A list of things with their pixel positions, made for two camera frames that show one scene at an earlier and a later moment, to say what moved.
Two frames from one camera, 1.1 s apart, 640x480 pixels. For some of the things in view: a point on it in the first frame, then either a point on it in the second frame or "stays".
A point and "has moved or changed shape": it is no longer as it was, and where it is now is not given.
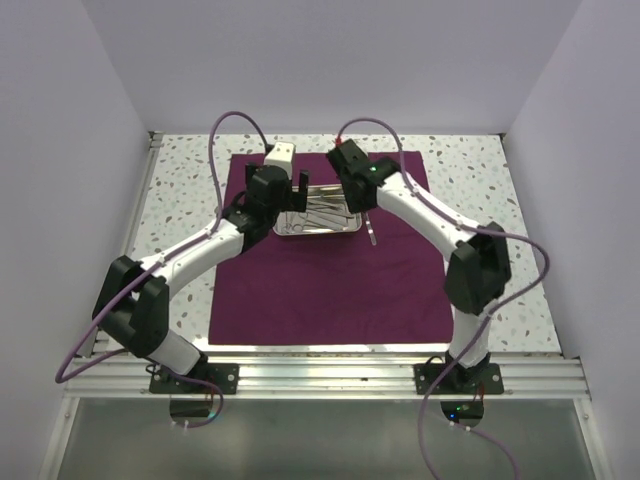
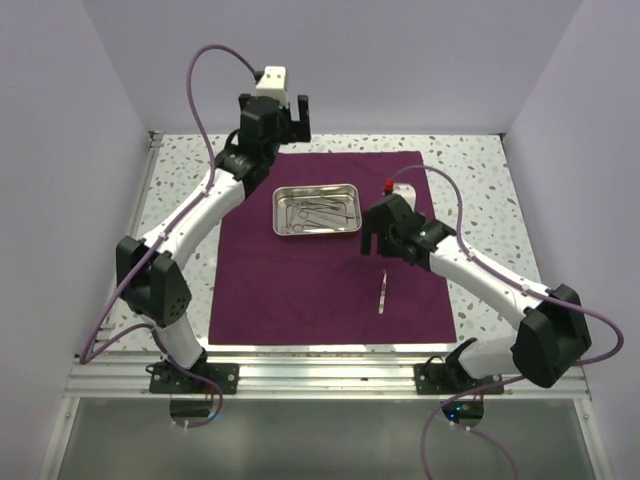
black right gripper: [355, 206] to [366, 240]
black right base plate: [462, 381] stays
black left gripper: [294, 200] to [295, 130]
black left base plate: [224, 375] stays
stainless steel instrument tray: [328, 214] stays
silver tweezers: [367, 221] has moved or changed shape
